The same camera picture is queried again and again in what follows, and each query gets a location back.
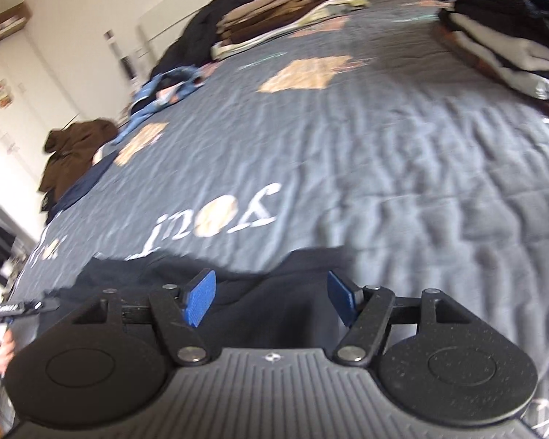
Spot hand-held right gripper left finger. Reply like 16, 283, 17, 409
72, 268, 217, 367

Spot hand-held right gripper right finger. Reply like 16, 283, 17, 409
327, 269, 475, 367

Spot black printed t-shirt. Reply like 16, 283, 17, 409
46, 249, 363, 354

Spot clothes rack with hanging clothes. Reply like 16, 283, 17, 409
0, 192, 38, 294

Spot blue patterned clothes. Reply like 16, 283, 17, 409
116, 66, 208, 143

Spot stack of folded brown clothes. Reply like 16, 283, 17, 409
210, 0, 372, 61

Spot stack of folded dark clothes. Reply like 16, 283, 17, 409
432, 0, 549, 125

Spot navy blue garment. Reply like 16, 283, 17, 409
50, 160, 116, 214

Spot grey printed bedspread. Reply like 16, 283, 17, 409
9, 0, 549, 439

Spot brown jacket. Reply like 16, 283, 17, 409
39, 119, 120, 198

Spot white wardrobe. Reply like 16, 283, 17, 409
0, 4, 135, 239

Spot black jacket pile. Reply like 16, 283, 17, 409
149, 0, 262, 79

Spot large cardboard box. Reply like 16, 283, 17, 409
0, 2, 33, 52

